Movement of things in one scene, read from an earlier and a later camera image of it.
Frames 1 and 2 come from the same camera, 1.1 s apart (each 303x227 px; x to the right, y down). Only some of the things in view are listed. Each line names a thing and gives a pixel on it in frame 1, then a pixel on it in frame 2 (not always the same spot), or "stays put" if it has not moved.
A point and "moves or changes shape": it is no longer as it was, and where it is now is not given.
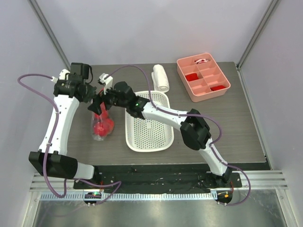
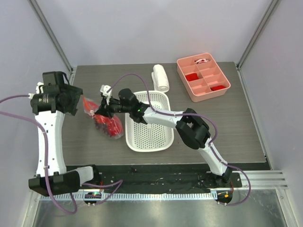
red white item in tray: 202,60 stays put
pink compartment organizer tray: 202,77 stays put
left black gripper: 92,91 -> 75,93
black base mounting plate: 160,178 stays put
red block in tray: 190,77 stays put
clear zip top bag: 102,126 moves or changes shape
